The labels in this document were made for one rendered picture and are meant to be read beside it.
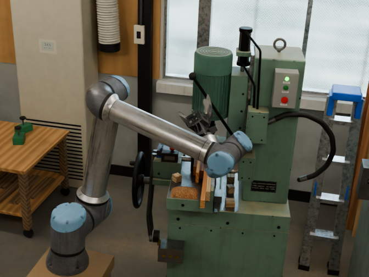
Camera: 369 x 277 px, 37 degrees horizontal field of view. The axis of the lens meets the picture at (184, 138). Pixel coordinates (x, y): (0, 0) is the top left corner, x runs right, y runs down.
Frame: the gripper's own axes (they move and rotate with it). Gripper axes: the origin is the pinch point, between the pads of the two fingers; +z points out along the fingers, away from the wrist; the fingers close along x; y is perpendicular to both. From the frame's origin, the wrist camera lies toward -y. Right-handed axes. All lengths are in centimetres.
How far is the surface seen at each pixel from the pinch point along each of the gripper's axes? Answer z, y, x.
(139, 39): 129, -87, 49
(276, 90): -6.8, -14.4, -32.1
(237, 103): 1.5, -20.2, -13.0
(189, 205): -30.9, -23.0, 26.9
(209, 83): 10.3, -7.8, -7.7
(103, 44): 133, -74, 71
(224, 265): -51, -60, 35
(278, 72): -2.4, -9.5, -36.8
